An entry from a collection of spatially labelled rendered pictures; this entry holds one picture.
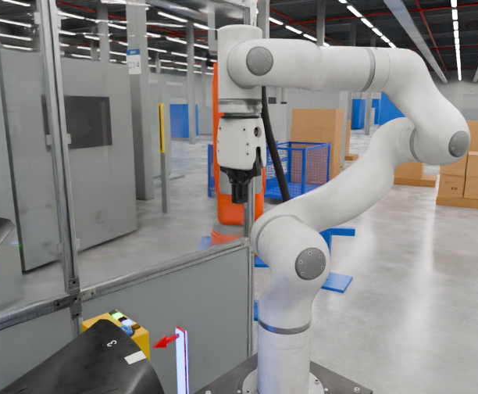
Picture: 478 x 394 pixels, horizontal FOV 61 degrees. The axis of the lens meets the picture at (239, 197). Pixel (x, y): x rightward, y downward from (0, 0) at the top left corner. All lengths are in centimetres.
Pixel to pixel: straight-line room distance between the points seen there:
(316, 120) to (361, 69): 746
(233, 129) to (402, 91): 37
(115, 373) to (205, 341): 124
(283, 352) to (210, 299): 98
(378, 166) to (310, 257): 26
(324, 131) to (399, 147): 732
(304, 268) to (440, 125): 40
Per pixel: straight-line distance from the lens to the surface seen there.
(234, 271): 194
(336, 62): 85
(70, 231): 143
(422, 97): 95
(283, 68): 73
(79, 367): 76
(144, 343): 107
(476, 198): 778
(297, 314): 90
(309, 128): 837
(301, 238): 79
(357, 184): 90
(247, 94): 78
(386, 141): 101
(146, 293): 165
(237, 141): 79
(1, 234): 75
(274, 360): 96
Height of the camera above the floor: 160
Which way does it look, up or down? 12 degrees down
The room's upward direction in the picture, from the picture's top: straight up
